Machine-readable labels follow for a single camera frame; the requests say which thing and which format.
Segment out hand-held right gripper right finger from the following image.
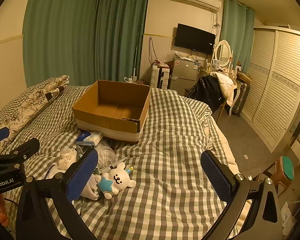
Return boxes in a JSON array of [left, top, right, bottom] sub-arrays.
[[201, 151, 283, 240]]

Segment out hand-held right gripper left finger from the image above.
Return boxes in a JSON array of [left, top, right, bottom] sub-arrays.
[[15, 148, 99, 240]]

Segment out white socks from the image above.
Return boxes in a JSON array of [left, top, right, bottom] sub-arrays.
[[55, 147, 77, 171]]

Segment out clear plastic swab jar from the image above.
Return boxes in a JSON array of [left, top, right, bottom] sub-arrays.
[[95, 144, 116, 167]]

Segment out white plush bear toy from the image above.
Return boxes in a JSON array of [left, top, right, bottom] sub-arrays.
[[95, 162, 137, 200]]

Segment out blue tissue packet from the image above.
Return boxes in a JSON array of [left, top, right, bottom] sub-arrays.
[[75, 131, 103, 147]]

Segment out brown cardboard box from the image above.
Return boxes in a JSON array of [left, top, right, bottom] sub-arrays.
[[72, 80, 152, 143]]

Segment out person's left hand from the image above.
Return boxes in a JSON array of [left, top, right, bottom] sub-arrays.
[[0, 194, 10, 227]]

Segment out floral pillow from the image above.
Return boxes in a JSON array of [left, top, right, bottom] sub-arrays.
[[0, 75, 70, 155]]

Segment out checkered bed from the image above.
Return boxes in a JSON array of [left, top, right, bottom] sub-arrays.
[[0, 84, 243, 240]]

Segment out wooden stool green seat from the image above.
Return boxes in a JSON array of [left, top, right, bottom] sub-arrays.
[[256, 156, 295, 197]]

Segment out plaid suitcase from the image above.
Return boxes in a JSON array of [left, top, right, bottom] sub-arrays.
[[231, 80, 251, 117]]

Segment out black jacket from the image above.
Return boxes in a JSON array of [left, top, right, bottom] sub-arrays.
[[185, 75, 227, 113]]

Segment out white padded jacket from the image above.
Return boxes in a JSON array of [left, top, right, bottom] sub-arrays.
[[210, 72, 238, 107]]

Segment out straw hat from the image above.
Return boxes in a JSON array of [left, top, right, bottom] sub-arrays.
[[236, 71, 252, 84]]

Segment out silver small fridge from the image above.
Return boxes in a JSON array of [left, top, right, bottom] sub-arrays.
[[169, 57, 199, 97]]

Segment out white louvred wardrobe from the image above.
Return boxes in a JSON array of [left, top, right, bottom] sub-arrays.
[[240, 26, 300, 153]]

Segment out white ribbed suitcase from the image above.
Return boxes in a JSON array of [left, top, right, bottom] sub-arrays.
[[151, 64, 170, 90]]

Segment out white oval mirror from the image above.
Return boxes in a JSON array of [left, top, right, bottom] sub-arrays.
[[213, 40, 233, 68]]

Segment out white pole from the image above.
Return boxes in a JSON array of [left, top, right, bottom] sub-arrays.
[[132, 33, 141, 79]]

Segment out wide green curtain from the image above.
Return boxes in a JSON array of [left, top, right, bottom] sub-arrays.
[[22, 0, 152, 88]]

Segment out narrow green curtain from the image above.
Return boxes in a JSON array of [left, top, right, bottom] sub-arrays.
[[220, 0, 255, 73]]

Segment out black wall television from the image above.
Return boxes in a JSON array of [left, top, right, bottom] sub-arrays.
[[174, 23, 216, 55]]

